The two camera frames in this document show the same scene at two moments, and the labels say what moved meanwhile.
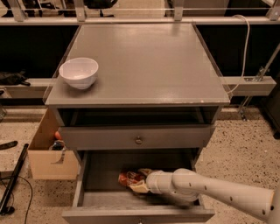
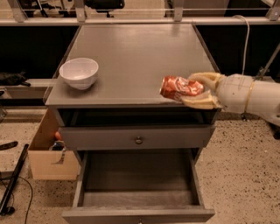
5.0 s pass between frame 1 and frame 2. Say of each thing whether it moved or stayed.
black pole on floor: stayed
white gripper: moved
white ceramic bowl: stayed
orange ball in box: stayed
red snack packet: moved
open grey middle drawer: stayed
